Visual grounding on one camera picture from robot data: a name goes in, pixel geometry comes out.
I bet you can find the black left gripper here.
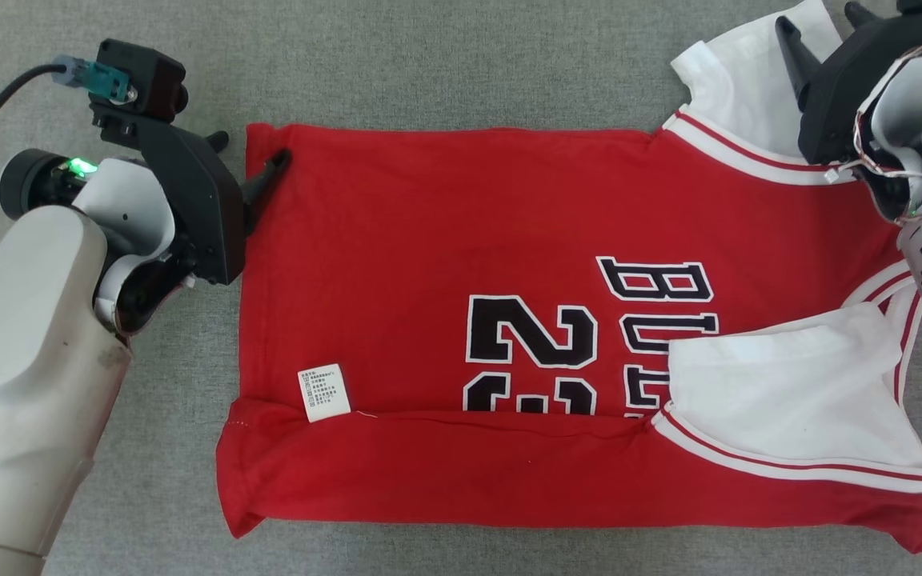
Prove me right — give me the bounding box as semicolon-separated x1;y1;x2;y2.
138;119;295;287

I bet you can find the red jersey with white sleeves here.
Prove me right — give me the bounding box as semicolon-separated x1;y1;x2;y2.
215;0;922;554

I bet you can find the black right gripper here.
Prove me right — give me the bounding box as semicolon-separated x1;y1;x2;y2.
776;2;922;166

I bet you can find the thin red white wire bundle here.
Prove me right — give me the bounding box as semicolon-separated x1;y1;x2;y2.
824;44;922;226

